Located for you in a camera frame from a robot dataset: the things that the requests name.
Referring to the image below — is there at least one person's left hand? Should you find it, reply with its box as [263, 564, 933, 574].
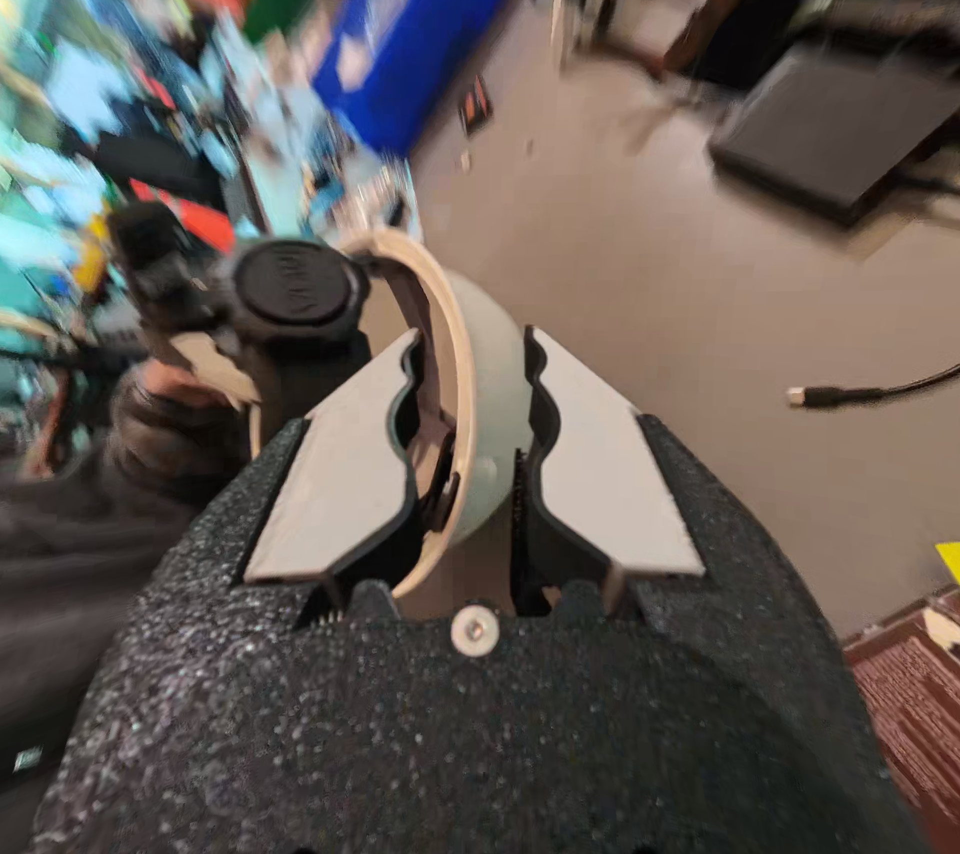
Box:
[120, 359, 252, 435]

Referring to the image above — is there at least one brown printed box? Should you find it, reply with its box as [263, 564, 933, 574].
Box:
[842, 587, 960, 833]

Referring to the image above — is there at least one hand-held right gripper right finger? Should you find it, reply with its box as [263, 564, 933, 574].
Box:
[525, 323, 708, 611]

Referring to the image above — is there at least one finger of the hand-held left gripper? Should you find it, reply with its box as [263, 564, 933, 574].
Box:
[169, 331, 261, 410]

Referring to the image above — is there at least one black usb cable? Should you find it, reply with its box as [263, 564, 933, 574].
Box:
[786, 362, 960, 410]

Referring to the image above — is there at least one blue plastic bin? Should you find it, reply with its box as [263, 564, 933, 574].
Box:
[311, 0, 522, 158]

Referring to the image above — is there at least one person's left forearm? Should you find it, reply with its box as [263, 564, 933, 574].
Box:
[0, 411, 256, 653]

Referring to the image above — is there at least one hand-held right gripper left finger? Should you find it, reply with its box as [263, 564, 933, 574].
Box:
[242, 327, 423, 585]

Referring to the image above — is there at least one white hard hat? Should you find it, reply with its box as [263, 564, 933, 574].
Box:
[225, 227, 530, 604]

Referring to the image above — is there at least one small black orange box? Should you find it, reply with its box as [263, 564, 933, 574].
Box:
[459, 76, 494, 137]

